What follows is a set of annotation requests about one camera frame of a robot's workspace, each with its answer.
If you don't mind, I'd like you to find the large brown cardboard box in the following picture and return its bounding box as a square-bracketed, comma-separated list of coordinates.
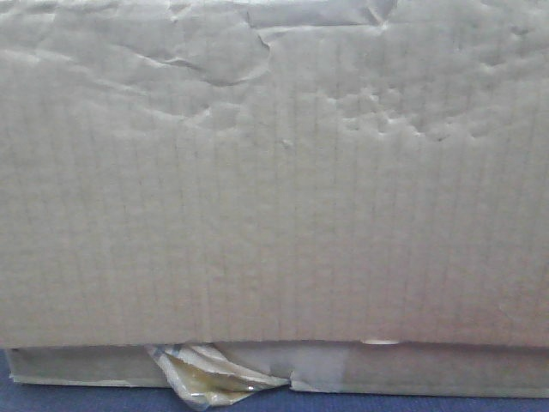
[1, 1, 548, 397]

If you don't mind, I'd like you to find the crumpled clear packing tape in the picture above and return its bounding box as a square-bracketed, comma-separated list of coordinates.
[145, 344, 290, 411]

